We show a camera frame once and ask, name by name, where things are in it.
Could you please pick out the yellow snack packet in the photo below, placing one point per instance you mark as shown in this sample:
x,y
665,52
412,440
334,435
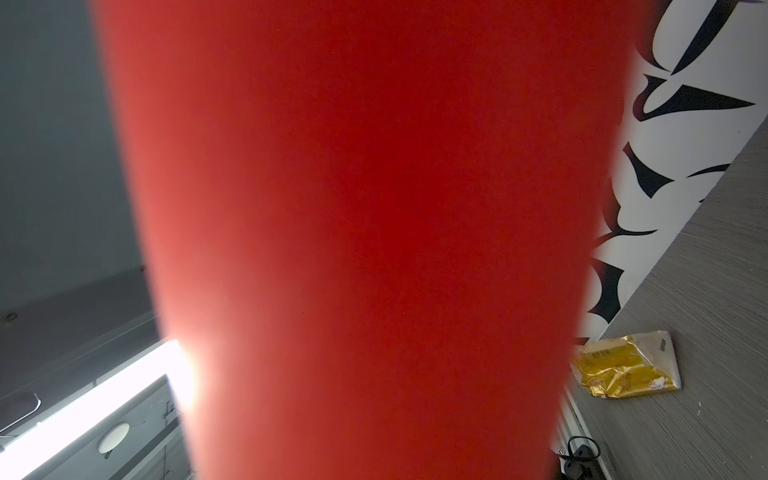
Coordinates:
x,y
630,366

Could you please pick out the ceiling light strip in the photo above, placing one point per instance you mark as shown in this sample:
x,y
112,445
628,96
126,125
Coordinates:
x,y
53,434

